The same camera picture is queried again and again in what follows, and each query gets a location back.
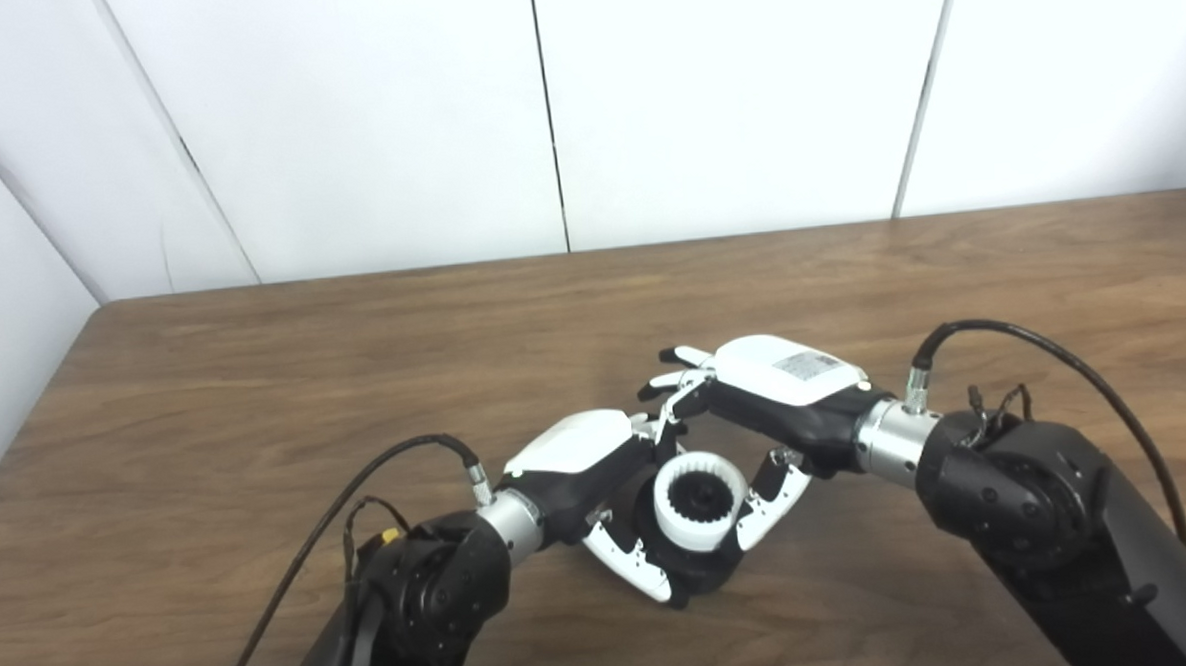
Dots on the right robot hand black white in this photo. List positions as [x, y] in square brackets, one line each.
[795, 384]

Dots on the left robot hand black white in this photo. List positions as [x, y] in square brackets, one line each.
[574, 464]

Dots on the round black plastic part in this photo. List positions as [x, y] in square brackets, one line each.
[709, 573]

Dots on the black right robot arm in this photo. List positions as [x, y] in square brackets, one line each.
[1042, 524]

